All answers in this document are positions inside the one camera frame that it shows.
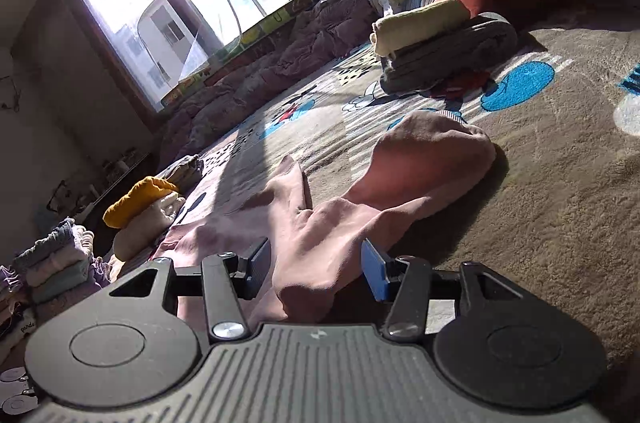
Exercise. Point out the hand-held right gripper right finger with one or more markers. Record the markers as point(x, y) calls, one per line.
point(374, 270)

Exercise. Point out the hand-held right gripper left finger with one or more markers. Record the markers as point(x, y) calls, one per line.
point(257, 265)

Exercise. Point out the pink sweatshirt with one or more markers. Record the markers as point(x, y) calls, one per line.
point(325, 228)

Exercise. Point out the stack of folded clothes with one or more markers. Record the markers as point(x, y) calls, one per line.
point(55, 263)

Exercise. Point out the cream folded sweater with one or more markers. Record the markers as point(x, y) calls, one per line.
point(145, 230)

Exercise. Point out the small grey folded garment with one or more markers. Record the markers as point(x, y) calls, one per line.
point(185, 170)

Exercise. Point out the mustard folded sweater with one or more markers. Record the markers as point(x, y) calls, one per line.
point(135, 200)

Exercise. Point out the dark side table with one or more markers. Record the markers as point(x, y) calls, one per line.
point(107, 190)

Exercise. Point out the cartoon printed blanket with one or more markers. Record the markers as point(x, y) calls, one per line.
point(550, 183)

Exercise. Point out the purple quilt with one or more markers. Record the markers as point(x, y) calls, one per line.
point(280, 53)

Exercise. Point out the dark grey folded garment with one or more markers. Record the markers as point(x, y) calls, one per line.
point(440, 53)

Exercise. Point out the pale yellow folded garment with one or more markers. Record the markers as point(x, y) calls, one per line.
point(420, 23)

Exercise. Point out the window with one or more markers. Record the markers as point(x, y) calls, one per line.
point(150, 3)

